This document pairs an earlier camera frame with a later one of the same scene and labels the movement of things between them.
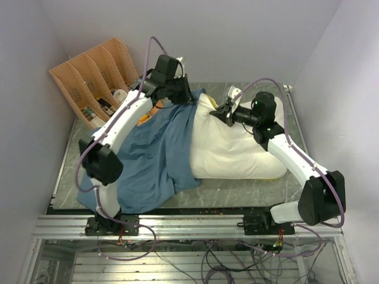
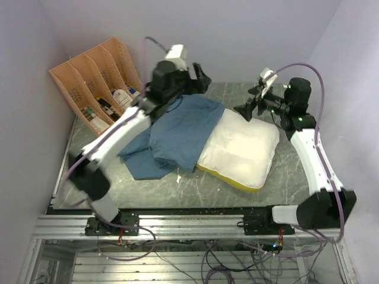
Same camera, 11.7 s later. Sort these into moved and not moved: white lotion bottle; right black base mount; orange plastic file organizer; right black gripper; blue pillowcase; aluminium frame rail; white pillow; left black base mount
Moved: blue pillowcase; white pillow; right black gripper
Not moved: aluminium frame rail; right black base mount; white lotion bottle; orange plastic file organizer; left black base mount
